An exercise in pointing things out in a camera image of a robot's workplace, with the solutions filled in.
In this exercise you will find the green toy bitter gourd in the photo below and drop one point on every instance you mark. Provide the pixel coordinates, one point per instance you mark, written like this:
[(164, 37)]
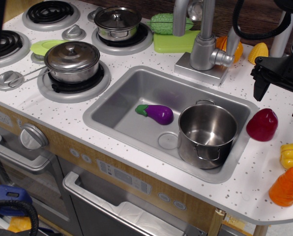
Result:
[(168, 23)]

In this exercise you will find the silver oven knob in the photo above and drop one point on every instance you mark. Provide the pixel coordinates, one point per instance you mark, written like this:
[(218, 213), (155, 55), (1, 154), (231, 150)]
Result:
[(32, 138)]

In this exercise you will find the back right stove burner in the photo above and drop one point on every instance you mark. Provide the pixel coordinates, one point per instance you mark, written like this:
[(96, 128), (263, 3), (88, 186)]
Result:
[(138, 43)]

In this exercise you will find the tall steel pot in sink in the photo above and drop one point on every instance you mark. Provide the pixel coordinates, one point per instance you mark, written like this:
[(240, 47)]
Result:
[(206, 134)]

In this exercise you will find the silver stove knob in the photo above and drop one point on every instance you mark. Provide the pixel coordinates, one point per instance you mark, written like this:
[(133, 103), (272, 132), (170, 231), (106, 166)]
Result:
[(92, 14), (10, 80), (74, 33)]

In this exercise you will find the orange toy carrot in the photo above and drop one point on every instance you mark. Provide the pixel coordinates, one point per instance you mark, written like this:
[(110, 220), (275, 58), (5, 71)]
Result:
[(281, 192)]

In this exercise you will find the grey toy sink basin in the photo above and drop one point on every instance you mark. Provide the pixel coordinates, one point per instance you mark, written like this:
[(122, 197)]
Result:
[(114, 115)]

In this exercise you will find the yellow toy corn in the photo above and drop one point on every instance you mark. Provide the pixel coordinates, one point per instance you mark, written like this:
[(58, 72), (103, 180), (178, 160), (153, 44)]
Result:
[(259, 50)]

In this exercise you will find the grey toy oven door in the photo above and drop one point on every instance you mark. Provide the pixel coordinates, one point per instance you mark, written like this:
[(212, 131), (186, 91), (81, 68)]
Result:
[(36, 171)]

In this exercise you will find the purple toy eggplant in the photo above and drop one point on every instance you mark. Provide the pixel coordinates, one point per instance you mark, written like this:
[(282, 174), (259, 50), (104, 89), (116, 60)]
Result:
[(159, 113)]

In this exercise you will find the light green toy plate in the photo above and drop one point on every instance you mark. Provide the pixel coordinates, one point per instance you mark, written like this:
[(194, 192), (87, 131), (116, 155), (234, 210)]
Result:
[(40, 48)]

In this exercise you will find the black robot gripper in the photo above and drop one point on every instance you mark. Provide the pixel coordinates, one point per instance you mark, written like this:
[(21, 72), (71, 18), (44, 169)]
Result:
[(269, 70)]

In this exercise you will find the front left stove burner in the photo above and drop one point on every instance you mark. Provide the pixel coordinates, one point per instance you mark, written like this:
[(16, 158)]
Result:
[(14, 46)]

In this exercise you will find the grey toy dishwasher door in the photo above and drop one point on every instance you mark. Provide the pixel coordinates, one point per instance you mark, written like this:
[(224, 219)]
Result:
[(107, 210)]

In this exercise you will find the silver toy faucet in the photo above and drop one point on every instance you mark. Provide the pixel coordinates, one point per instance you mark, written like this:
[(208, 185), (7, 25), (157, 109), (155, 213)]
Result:
[(207, 63)]

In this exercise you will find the stove burner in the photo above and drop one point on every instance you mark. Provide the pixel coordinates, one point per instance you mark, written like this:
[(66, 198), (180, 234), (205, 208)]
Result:
[(138, 43), (50, 15), (14, 46), (74, 93)]

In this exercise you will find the small lidded steel pot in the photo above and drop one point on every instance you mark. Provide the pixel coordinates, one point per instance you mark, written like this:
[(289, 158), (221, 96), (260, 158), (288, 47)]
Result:
[(117, 23)]

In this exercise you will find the back left stove burner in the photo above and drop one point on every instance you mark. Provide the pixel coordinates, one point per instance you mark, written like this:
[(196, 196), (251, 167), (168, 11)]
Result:
[(50, 15)]

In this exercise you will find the blue clamp tool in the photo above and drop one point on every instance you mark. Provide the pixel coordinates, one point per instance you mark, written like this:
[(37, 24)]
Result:
[(14, 201)]

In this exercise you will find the front right stove burner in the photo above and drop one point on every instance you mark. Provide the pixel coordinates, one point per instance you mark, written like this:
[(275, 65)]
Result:
[(74, 93)]

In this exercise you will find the green toy cutting board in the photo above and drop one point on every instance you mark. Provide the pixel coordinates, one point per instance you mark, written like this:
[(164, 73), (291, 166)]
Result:
[(165, 43)]

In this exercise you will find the orange toy pepper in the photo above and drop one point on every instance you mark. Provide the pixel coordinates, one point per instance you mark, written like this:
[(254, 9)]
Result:
[(221, 43)]

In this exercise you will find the dark red toy sweet potato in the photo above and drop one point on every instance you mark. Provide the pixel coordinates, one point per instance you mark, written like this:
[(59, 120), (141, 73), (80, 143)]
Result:
[(263, 125)]

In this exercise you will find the steel saucepan with lid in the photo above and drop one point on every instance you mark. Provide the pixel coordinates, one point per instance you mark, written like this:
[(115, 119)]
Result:
[(71, 62)]

